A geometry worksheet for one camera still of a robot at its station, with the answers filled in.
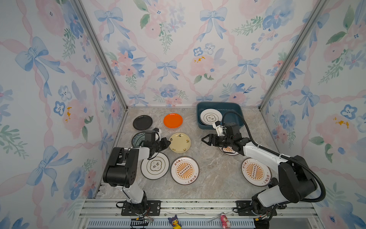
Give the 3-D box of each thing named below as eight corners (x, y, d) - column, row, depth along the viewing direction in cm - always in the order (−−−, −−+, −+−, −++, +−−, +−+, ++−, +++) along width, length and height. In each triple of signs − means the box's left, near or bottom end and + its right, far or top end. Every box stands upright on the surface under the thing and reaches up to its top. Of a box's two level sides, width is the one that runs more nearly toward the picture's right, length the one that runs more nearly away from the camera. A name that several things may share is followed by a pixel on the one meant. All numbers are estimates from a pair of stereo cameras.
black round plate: (131, 130, 108) (130, 128, 106) (135, 116, 116) (134, 115, 115) (150, 130, 108) (150, 128, 106) (153, 116, 116) (153, 115, 115)
